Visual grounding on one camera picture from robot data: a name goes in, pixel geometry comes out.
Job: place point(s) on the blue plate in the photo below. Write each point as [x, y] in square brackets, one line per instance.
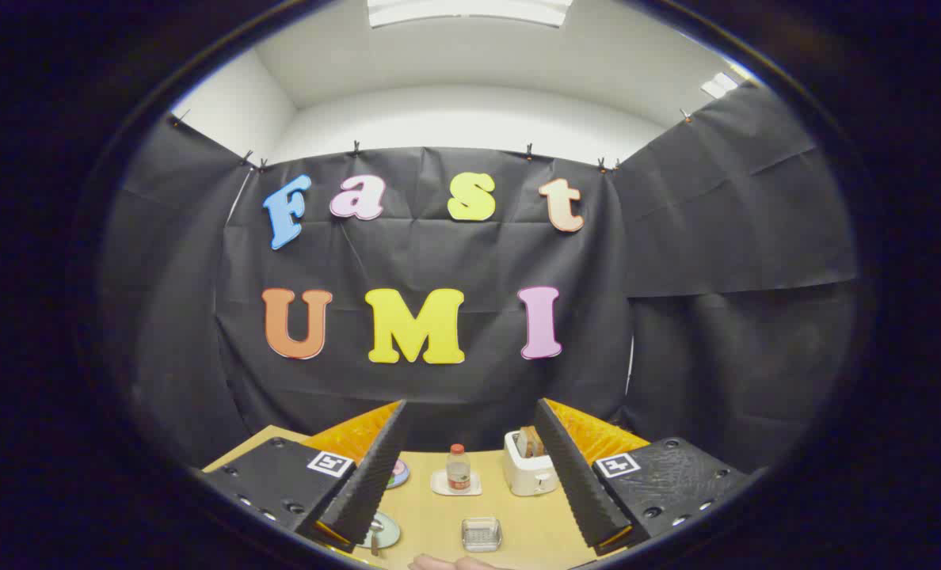
[401, 475]

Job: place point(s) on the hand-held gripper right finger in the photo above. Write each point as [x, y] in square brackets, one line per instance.
[577, 483]

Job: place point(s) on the white toaster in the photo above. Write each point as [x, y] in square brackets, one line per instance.
[526, 475]

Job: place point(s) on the small ceiling light panel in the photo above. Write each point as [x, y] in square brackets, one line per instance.
[720, 85]

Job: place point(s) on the clear water bottle red cap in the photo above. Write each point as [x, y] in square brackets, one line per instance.
[459, 469]

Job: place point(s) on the pale green plate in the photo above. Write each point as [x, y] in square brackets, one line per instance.
[390, 532]

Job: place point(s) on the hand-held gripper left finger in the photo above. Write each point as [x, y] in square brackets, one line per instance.
[375, 483]

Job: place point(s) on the white square coaster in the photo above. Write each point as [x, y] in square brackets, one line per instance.
[439, 484]

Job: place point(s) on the large ceiling light panel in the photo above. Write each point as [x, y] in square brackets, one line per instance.
[470, 9]

